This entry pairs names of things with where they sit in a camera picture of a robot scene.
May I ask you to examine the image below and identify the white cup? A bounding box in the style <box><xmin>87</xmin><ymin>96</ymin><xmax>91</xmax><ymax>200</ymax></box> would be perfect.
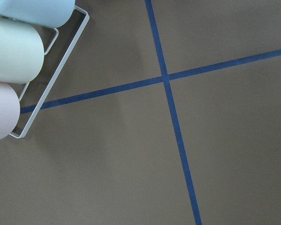
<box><xmin>0</xmin><ymin>18</ymin><xmax>44</xmax><ymax>84</ymax></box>

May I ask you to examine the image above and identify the light blue cup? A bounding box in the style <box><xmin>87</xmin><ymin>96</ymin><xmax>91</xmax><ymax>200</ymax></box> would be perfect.
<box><xmin>0</xmin><ymin>0</ymin><xmax>75</xmax><ymax>28</ymax></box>

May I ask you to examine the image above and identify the white wire cup rack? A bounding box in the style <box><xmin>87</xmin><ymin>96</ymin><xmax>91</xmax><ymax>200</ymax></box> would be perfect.
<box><xmin>9</xmin><ymin>5</ymin><xmax>90</xmax><ymax>139</ymax></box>

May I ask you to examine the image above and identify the pink cup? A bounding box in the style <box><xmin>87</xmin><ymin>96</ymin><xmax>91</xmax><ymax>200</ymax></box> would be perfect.
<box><xmin>0</xmin><ymin>82</ymin><xmax>20</xmax><ymax>139</ymax></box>

